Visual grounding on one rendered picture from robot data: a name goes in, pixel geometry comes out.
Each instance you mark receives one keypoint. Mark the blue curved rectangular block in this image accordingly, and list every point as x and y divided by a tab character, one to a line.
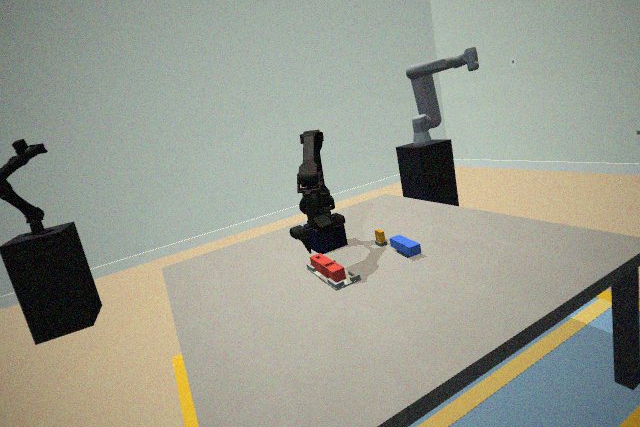
405	245

